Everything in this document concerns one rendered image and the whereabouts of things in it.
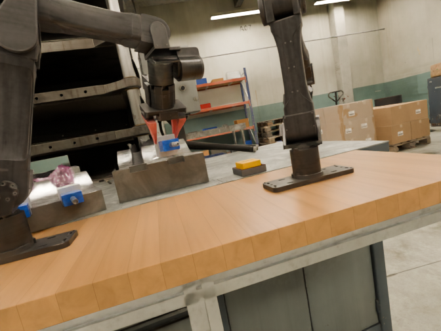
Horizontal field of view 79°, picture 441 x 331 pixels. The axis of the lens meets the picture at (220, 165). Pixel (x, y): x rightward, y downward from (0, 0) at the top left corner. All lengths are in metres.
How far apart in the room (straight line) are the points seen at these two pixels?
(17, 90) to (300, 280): 0.94
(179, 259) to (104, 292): 0.10
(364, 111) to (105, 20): 4.34
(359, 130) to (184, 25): 5.33
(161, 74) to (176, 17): 7.48
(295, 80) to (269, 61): 7.57
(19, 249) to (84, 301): 0.22
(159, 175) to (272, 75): 7.47
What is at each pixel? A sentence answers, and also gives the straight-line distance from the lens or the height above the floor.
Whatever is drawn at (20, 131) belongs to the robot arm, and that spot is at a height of 1.01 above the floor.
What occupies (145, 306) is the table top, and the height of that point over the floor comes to 0.73.
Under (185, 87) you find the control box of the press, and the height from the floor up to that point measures 1.22.
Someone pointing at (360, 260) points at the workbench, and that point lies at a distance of 1.18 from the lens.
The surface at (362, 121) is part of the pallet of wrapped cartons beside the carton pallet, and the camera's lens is 4.67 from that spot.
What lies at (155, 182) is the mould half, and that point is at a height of 0.83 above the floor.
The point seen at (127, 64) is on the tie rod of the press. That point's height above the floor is 1.36.
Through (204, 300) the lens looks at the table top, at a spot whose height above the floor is 0.71.
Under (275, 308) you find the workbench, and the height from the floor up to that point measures 0.32.
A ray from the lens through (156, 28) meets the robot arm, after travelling 0.65.
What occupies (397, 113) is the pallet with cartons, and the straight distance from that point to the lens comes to 5.21.
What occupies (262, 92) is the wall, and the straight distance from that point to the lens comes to 7.95.
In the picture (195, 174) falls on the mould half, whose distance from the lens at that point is 0.80.
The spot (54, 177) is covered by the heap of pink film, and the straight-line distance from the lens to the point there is 0.92.
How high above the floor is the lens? 0.95
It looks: 8 degrees down
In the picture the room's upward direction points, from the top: 11 degrees counter-clockwise
